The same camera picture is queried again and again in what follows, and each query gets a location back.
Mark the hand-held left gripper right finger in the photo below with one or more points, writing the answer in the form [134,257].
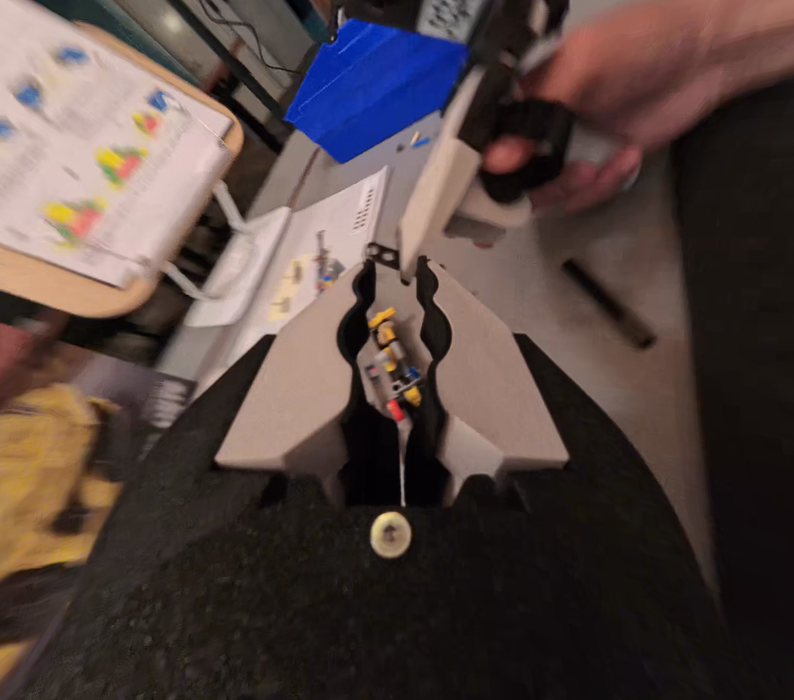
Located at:
[496,396]

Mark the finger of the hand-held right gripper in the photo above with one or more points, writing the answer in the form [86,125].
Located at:
[440,185]
[490,219]

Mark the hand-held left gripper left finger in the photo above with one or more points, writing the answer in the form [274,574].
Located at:
[291,396]

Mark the short black lego beam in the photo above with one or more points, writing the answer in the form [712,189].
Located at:
[381,255]

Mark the grey lego beam assembly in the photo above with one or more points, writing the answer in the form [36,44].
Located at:
[394,359]

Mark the long black lego beam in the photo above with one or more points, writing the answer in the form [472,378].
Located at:
[611,303]

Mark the yellow car lego box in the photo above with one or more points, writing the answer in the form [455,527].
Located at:
[49,464]

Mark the person's right hand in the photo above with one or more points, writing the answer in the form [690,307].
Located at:
[639,80]

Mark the blue plastic bin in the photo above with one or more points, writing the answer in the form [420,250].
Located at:
[372,92]

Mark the open instruction booklet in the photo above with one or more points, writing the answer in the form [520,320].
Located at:
[329,228]

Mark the black dimpled foam mat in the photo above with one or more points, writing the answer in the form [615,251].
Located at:
[744,371]

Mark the wooden board white stand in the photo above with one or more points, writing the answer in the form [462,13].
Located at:
[37,290]

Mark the printed instruction sheet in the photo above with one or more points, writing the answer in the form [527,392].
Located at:
[93,154]

